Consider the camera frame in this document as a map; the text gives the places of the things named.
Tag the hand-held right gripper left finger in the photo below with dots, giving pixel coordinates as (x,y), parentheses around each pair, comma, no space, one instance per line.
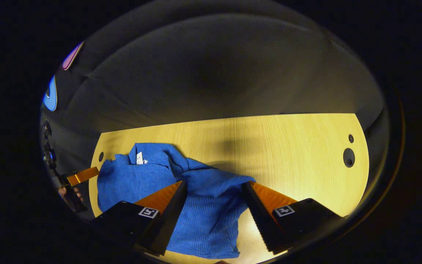
(170,220)

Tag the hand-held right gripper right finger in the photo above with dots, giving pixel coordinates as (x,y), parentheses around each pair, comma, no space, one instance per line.
(256,216)

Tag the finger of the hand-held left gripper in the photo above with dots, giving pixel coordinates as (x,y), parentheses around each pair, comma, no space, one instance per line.
(82,176)

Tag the blue shirt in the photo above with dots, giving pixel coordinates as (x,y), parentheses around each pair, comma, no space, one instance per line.
(211,220)

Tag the black backdrop cloth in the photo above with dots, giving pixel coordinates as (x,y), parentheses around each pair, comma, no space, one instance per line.
(214,73)

